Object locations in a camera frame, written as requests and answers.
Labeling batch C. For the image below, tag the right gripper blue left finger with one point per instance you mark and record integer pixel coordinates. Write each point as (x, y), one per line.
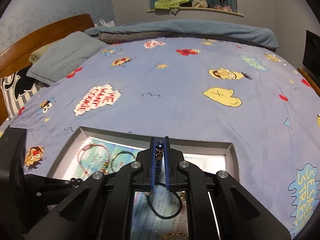
(145, 180)

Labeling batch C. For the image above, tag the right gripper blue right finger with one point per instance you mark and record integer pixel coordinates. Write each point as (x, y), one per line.
(174, 180)

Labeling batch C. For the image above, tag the printed paper sheet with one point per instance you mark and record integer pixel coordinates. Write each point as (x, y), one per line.
(156, 215)

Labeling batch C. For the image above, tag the grey cardboard tray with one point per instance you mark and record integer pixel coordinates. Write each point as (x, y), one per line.
(232, 163)

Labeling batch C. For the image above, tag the striped black white pillow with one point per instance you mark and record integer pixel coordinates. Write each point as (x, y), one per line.
(17, 89)

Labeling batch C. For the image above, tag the Sesame Street bed sheet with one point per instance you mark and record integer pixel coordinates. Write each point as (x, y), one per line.
(189, 88)

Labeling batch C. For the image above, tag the grey blue pillow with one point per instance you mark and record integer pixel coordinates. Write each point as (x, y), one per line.
(64, 56)

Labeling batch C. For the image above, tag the wooden headboard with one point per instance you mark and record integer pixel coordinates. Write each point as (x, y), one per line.
(16, 57)

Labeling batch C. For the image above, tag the olive green pillow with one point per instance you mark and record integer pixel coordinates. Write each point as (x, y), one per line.
(37, 54)

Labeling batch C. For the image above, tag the blue folded blanket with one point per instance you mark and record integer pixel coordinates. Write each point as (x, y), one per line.
(244, 34)

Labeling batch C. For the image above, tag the white plastic bag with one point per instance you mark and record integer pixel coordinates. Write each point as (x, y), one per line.
(106, 24)

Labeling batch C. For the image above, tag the wooden tv stand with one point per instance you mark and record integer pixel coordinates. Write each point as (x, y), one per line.
(309, 81)

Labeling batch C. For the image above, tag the wooden window sill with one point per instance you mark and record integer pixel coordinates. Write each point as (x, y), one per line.
(176, 10)

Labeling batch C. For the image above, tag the green cloth on sill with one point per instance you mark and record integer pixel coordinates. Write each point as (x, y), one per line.
(169, 4)

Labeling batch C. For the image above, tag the beige cloth on sill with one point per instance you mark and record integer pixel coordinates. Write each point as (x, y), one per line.
(199, 4)

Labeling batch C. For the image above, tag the pink cloth on sill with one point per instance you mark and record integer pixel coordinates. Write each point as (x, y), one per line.
(224, 8)

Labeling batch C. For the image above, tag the black television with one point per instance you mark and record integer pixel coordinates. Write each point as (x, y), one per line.
(311, 53)

